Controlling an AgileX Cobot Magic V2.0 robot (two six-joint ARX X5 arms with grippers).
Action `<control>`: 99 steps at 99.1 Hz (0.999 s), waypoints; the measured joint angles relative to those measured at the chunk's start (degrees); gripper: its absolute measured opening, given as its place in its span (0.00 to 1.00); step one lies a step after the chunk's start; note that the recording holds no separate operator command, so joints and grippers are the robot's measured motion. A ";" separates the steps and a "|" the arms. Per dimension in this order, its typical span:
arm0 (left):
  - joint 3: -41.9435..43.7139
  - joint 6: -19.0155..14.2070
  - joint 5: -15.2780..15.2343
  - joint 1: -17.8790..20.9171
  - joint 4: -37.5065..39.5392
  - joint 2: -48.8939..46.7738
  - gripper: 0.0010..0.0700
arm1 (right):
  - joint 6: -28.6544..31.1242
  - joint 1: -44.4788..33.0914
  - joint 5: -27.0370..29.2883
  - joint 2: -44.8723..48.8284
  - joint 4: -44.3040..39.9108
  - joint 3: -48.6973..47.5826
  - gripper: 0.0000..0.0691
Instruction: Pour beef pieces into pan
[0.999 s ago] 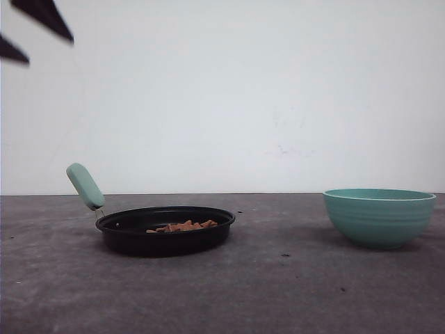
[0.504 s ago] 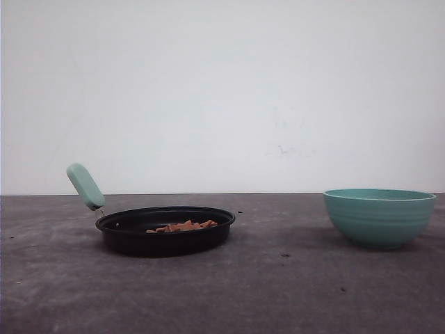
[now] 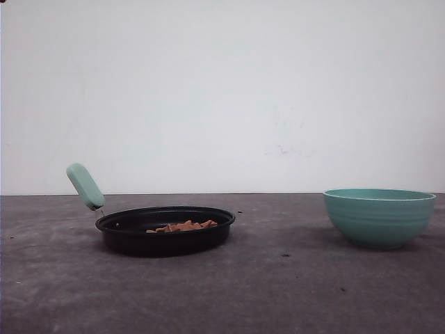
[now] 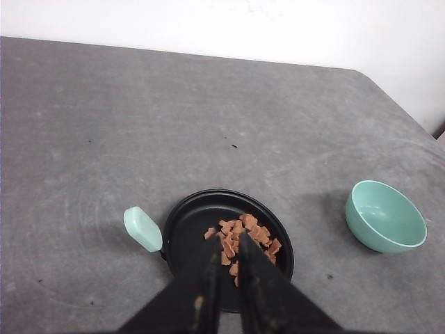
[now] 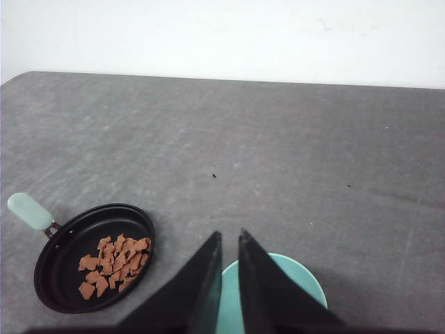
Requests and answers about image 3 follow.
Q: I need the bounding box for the brown beef cubes pile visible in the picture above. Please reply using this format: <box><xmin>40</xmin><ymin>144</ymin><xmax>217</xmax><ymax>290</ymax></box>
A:
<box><xmin>145</xmin><ymin>220</ymin><xmax>218</xmax><ymax>234</ymax></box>

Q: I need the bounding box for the black pan with green handle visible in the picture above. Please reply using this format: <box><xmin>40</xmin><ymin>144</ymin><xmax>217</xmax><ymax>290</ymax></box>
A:
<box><xmin>66</xmin><ymin>163</ymin><xmax>236</xmax><ymax>257</ymax></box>

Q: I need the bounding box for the teal ribbed bowl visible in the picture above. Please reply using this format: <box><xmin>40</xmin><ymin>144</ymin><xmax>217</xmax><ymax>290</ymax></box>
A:
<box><xmin>323</xmin><ymin>189</ymin><xmax>437</xmax><ymax>249</ymax></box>

